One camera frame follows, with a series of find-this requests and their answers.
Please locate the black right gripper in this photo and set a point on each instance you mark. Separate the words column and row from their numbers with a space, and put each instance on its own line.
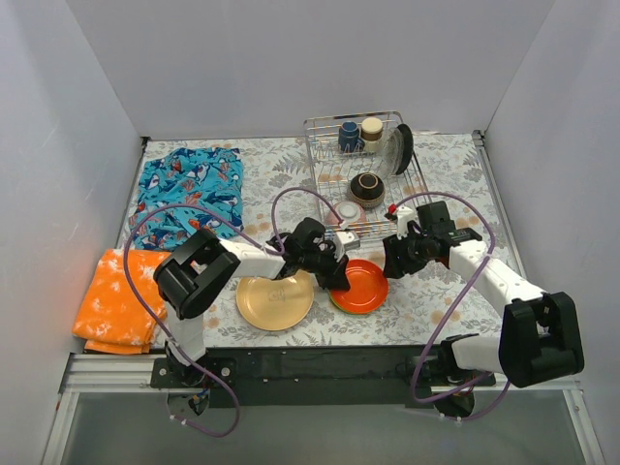
column 396, row 254

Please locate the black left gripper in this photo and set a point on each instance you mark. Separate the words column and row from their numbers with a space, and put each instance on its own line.
column 334, row 270

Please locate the orange plate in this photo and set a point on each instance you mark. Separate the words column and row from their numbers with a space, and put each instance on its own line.
column 367, row 283

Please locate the floral patterned bowl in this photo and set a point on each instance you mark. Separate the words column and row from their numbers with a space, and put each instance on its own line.
column 350, row 212

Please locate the beige bear plate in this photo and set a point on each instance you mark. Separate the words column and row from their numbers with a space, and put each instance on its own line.
column 275, row 305

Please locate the brown rimmed cream bowl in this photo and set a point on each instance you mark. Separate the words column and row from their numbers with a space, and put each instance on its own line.
column 367, row 189

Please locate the clear ribbed glass plate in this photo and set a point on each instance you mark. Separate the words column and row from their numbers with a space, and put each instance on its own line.
column 397, row 145

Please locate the dark blue mug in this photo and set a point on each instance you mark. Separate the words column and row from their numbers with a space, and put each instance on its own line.
column 349, row 139

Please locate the lime green plate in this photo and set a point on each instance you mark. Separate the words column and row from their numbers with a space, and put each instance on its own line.
column 355, row 308

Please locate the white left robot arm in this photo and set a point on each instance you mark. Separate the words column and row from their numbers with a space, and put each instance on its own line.
column 192, row 277

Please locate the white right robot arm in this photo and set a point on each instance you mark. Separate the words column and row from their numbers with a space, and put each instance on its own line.
column 539, row 339

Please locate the floral tablecloth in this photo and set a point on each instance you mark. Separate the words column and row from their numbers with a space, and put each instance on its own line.
column 278, row 191

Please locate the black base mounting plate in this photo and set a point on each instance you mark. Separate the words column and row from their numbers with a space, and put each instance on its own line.
column 309, row 376

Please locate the beige and brown mug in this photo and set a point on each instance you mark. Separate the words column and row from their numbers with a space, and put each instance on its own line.
column 371, row 133

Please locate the blue shark print cloth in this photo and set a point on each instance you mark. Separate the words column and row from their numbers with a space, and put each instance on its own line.
column 187, row 190

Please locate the orange tie-dye cloth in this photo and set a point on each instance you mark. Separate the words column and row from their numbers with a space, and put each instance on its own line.
column 110, row 319

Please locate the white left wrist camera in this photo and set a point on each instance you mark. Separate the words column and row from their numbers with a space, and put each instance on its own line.
column 345, row 240

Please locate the chrome wire dish rack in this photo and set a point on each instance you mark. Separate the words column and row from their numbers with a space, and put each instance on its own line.
column 332, row 169

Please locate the aluminium frame rail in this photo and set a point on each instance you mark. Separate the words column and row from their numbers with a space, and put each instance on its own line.
column 112, row 374

